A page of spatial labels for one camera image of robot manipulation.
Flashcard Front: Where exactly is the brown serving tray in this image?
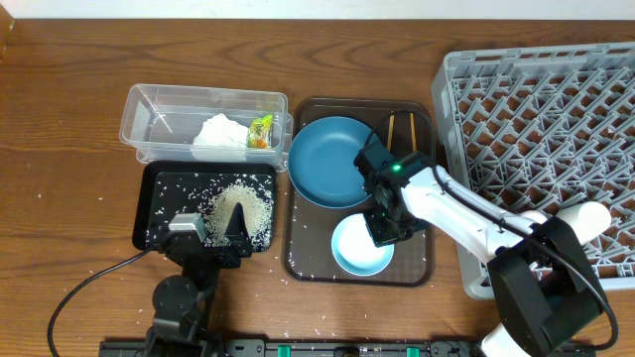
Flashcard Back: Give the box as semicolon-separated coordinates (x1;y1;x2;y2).
283;98;435;288

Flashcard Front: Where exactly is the pink cup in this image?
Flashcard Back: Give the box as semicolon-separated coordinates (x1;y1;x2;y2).
520;210;548;224

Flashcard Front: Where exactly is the white cup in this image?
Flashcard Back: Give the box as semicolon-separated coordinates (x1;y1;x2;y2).
557;201;611;245

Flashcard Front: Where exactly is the black plastic tray bin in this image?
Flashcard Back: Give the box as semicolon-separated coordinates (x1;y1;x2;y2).
132;161;276;252

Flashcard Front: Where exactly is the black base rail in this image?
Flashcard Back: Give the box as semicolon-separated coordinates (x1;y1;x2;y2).
97;336;596;357

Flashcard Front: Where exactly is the clear plastic bin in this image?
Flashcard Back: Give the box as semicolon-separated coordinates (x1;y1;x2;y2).
119;83;294;172

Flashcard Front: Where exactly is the light blue bowl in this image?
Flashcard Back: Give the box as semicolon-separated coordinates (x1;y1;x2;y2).
331;213;394;277

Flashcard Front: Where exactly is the pile of rice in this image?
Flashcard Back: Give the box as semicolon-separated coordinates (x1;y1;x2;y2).
148;173;275;251

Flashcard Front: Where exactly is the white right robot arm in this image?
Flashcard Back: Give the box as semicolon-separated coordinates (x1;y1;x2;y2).
353;141;618;356

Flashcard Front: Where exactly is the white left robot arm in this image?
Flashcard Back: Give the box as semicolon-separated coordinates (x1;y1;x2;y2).
143;203;253;356

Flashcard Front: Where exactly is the dark blue plate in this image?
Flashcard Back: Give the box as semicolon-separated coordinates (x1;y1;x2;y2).
288;116;371;209

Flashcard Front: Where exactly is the grey dishwasher rack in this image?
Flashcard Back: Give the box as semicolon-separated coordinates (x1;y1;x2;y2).
432;43;634;291

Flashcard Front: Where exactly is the yellow green snack wrapper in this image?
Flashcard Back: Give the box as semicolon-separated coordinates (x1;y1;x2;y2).
247;114;274;149

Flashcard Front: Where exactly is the wooden chopstick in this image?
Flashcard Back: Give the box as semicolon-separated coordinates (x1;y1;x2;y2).
386;113;395;152
410;112;418;152

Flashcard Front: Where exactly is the white tissue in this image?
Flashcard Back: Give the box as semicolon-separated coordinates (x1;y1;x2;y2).
192;113;248;148

